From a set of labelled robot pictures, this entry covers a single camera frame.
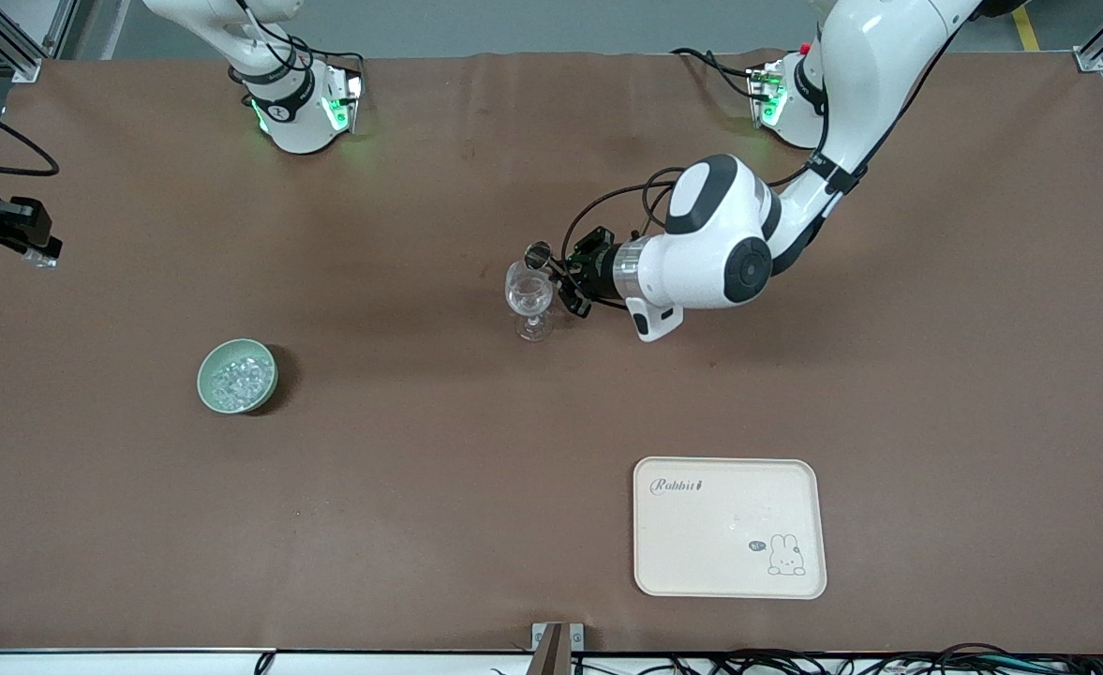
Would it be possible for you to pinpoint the steel double-ended jigger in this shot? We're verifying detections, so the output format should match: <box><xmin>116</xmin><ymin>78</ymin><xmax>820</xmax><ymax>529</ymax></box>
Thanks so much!
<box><xmin>524</xmin><ymin>240</ymin><xmax>573</xmax><ymax>282</ymax></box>

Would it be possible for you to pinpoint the clear stemmed wine glass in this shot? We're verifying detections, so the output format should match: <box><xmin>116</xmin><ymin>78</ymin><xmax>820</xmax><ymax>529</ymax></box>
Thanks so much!
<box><xmin>502</xmin><ymin>260</ymin><xmax>557</xmax><ymax>343</ymax></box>

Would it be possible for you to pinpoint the heap of clear ice cubes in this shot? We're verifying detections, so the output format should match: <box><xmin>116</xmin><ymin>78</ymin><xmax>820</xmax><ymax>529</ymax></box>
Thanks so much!
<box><xmin>210</xmin><ymin>356</ymin><xmax>269</xmax><ymax>410</ymax></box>

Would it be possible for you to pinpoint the pale green ceramic bowl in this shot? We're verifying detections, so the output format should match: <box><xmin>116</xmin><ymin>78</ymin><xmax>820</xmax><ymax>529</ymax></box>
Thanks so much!
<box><xmin>197</xmin><ymin>338</ymin><xmax>279</xmax><ymax>414</ymax></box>

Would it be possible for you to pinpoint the brown table cover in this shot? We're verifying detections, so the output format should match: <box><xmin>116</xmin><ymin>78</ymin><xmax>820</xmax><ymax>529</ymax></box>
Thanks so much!
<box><xmin>0</xmin><ymin>49</ymin><xmax>1103</xmax><ymax>654</ymax></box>

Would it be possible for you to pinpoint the cream tray with rabbit print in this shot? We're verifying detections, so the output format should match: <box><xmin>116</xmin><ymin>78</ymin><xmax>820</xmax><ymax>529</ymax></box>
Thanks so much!
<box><xmin>633</xmin><ymin>456</ymin><xmax>828</xmax><ymax>601</ymax></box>

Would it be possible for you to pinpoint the black left base cable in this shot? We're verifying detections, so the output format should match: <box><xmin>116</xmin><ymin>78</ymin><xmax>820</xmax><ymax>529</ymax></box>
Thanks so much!
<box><xmin>670</xmin><ymin>47</ymin><xmax>769</xmax><ymax>100</ymax></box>

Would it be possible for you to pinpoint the black base cable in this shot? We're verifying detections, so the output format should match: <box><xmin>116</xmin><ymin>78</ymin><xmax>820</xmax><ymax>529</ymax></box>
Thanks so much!
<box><xmin>670</xmin><ymin>47</ymin><xmax>769</xmax><ymax>100</ymax></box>
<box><xmin>289</xmin><ymin>36</ymin><xmax>366</xmax><ymax>82</ymax></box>

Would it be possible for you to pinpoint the black right base cable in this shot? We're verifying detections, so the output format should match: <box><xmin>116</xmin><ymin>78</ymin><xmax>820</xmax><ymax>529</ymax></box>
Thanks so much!
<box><xmin>289</xmin><ymin>36</ymin><xmax>366</xmax><ymax>82</ymax></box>

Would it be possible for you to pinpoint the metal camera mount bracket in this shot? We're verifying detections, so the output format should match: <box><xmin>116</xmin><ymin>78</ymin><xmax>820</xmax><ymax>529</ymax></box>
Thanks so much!
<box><xmin>530</xmin><ymin>622</ymin><xmax>586</xmax><ymax>675</ymax></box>

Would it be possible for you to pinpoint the black cable bundle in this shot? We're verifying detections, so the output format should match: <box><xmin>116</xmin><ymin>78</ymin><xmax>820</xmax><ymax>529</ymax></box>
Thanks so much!
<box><xmin>570</xmin><ymin>642</ymin><xmax>1103</xmax><ymax>675</ymax></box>

